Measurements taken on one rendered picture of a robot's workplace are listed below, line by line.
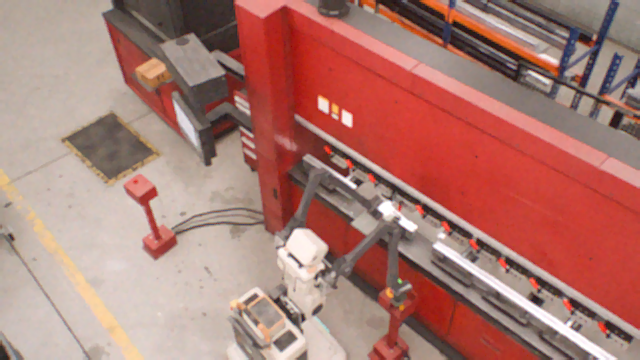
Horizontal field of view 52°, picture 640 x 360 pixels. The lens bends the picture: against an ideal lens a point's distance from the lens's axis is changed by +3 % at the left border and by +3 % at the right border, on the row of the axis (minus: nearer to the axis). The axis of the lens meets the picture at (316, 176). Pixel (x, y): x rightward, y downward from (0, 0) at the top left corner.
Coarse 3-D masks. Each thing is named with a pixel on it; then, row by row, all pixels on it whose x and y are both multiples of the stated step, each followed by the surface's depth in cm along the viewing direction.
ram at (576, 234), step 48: (336, 96) 407; (384, 96) 373; (336, 144) 439; (384, 144) 400; (432, 144) 367; (480, 144) 340; (432, 192) 393; (480, 192) 362; (528, 192) 335; (576, 192) 313; (528, 240) 357; (576, 240) 331; (624, 240) 310; (576, 288) 352; (624, 288) 327
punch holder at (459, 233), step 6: (450, 222) 398; (450, 228) 401; (456, 228) 396; (462, 228) 392; (456, 234) 399; (462, 234) 396; (468, 234) 392; (456, 240) 403; (462, 240) 399; (468, 240) 399
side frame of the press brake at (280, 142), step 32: (256, 0) 391; (288, 0) 391; (352, 0) 438; (256, 32) 392; (288, 32) 404; (256, 64) 414; (288, 64) 421; (256, 96) 437; (288, 96) 439; (256, 128) 464; (288, 128) 460; (256, 160) 494; (288, 160) 483; (320, 160) 519; (288, 192) 507
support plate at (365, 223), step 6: (366, 210) 446; (360, 216) 442; (366, 216) 442; (390, 216) 441; (354, 222) 439; (360, 222) 438; (366, 222) 438; (372, 222) 438; (378, 222) 438; (360, 228) 435; (366, 228) 435; (372, 228) 435; (366, 234) 432
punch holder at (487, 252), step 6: (480, 240) 386; (480, 246) 390; (486, 246) 386; (492, 246) 382; (474, 252) 397; (480, 252) 393; (486, 252) 389; (492, 252) 385; (498, 252) 383; (486, 258) 392; (492, 258) 388; (498, 258) 394
